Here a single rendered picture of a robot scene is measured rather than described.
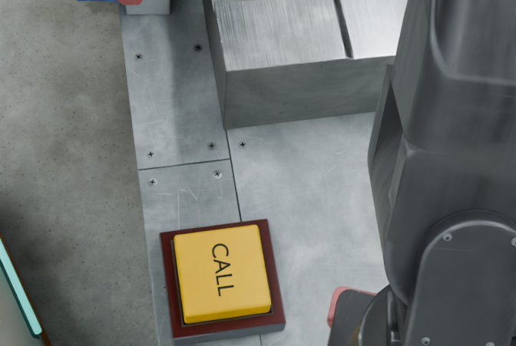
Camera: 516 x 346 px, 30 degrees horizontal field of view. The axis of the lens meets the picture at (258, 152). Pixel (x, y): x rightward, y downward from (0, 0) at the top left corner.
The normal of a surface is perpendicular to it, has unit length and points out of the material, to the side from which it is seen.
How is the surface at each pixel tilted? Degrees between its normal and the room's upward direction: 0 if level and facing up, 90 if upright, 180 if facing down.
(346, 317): 0
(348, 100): 90
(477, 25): 44
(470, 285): 55
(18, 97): 0
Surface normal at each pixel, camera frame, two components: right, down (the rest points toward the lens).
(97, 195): 0.05, -0.44
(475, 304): -0.02, 0.48
